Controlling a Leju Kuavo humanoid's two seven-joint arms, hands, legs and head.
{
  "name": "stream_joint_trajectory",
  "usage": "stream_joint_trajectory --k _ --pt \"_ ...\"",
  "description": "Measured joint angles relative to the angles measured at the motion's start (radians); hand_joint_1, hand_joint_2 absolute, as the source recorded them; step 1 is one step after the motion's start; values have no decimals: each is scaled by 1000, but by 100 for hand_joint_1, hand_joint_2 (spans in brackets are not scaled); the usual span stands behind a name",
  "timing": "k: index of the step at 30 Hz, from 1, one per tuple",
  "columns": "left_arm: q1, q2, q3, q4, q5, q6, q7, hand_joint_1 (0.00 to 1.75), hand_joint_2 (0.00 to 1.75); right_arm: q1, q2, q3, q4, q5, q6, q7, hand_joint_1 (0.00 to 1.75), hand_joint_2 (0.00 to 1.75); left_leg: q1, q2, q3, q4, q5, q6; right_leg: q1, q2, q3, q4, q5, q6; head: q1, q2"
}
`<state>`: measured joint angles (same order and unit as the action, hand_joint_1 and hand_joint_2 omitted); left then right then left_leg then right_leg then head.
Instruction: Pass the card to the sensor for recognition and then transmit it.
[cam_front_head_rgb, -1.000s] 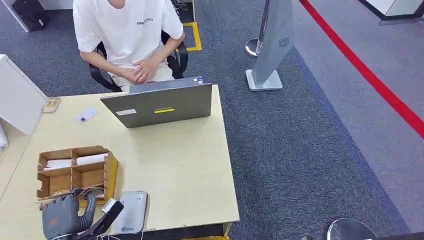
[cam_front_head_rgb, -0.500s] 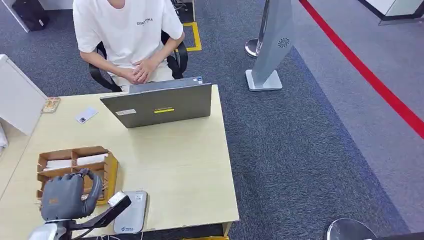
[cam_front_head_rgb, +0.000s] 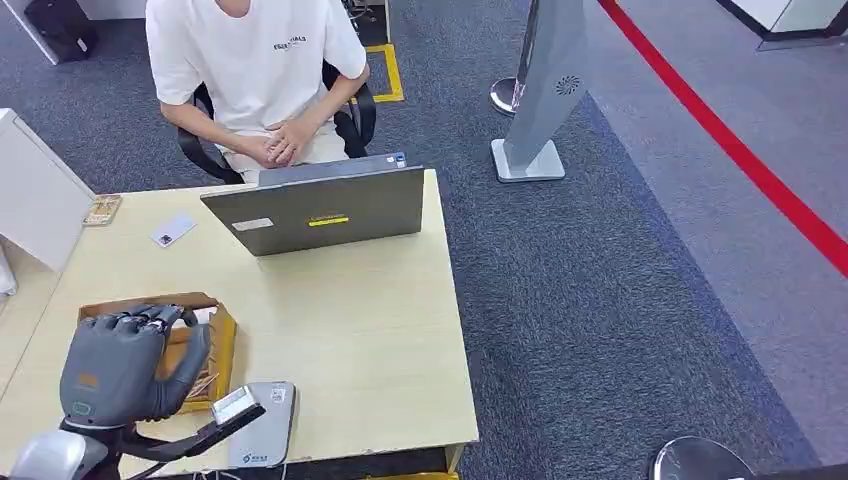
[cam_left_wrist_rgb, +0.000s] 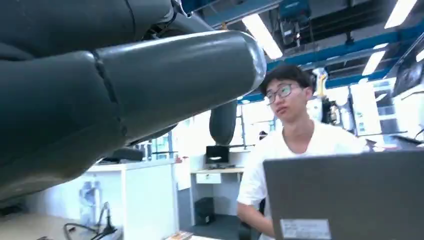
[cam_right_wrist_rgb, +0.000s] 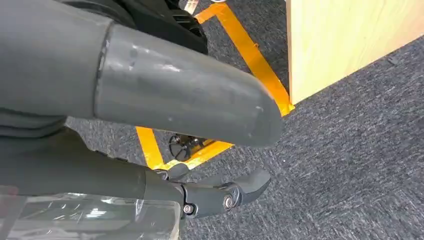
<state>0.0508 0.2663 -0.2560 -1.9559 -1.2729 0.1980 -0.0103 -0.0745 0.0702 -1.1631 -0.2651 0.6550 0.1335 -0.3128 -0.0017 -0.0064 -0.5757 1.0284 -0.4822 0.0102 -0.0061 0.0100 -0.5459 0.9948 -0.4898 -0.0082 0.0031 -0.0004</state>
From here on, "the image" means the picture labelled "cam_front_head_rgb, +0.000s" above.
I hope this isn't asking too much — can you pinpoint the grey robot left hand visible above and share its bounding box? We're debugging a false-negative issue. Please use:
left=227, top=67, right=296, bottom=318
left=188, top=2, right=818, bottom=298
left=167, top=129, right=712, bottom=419
left=58, top=302, right=214, bottom=429

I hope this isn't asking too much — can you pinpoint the person's right hand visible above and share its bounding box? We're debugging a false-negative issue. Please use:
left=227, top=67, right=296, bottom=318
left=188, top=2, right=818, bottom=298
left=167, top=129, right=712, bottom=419
left=241, top=133, right=282, bottom=170

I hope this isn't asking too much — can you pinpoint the person's left hand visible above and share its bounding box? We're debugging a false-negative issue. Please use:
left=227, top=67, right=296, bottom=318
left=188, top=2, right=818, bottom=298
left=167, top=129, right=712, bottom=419
left=268, top=117, right=321, bottom=168

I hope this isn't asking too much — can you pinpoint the black office chair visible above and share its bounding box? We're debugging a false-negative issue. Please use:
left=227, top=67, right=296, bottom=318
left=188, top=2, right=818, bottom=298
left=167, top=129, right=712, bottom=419
left=176, top=60, right=378, bottom=186

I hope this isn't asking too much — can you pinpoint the grey laptop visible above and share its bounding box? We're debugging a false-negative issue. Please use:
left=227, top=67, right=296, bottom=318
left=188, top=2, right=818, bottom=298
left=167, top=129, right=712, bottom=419
left=199, top=152, right=427, bottom=258

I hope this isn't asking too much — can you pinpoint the seated person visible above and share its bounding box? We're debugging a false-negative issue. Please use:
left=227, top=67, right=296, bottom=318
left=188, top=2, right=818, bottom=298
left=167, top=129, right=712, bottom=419
left=144, top=0, right=372, bottom=185

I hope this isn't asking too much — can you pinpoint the patterned card stack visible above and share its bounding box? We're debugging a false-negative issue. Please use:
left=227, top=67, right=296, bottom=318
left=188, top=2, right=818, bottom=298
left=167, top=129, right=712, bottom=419
left=184, top=373, right=220, bottom=403

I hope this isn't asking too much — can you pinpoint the wooden card box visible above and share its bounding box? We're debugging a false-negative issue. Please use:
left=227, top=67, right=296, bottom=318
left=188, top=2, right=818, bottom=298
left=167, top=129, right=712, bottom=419
left=77, top=292, right=238, bottom=416

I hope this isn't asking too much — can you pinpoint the white smartphone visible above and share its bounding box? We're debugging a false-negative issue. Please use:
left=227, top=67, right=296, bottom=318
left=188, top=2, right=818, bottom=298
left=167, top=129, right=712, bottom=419
left=149, top=211, right=199, bottom=250

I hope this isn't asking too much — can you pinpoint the chair wheel base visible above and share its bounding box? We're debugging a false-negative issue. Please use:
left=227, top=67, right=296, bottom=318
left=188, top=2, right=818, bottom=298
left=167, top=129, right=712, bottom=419
left=343, top=0, right=389, bottom=28

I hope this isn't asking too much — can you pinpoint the grey card reader device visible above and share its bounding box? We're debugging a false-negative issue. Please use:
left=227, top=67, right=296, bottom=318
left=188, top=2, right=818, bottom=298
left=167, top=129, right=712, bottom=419
left=226, top=381, right=298, bottom=470

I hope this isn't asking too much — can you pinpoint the white cabinet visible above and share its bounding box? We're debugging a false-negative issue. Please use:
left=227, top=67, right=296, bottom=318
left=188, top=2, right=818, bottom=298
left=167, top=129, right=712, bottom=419
left=0, top=107, right=96, bottom=274

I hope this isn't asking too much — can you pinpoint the black box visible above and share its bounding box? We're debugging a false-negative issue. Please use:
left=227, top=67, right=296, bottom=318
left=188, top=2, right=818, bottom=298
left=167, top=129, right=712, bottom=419
left=23, top=0, right=101, bottom=66

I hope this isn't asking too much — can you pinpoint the grey kiosk stand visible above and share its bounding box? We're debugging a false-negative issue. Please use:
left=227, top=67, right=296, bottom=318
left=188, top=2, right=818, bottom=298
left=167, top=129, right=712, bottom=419
left=490, top=0, right=592, bottom=184

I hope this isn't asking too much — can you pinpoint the red barrier belt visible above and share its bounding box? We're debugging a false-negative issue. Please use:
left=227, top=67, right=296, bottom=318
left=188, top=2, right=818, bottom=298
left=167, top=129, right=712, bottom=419
left=597, top=0, right=848, bottom=279

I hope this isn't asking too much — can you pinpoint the white counter with dark base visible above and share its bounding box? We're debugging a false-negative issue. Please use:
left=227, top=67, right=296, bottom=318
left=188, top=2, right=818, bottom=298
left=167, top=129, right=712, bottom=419
left=714, top=0, right=848, bottom=52

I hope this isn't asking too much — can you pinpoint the round chrome stanchion base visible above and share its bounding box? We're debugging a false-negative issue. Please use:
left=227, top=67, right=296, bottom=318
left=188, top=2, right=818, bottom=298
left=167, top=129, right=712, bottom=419
left=651, top=436, right=757, bottom=480

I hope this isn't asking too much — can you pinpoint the yellow floor tape frame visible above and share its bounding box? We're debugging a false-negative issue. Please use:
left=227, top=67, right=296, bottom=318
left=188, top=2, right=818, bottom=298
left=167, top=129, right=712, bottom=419
left=349, top=42, right=406, bottom=105

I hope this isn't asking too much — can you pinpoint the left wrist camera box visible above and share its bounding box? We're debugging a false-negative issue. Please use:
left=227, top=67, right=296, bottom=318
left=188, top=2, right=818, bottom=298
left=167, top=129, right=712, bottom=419
left=121, top=385, right=268, bottom=464

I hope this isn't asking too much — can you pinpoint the chrome stanchion post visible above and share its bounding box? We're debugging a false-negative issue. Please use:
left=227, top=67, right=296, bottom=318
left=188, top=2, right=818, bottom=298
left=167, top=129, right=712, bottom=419
left=489, top=0, right=542, bottom=118

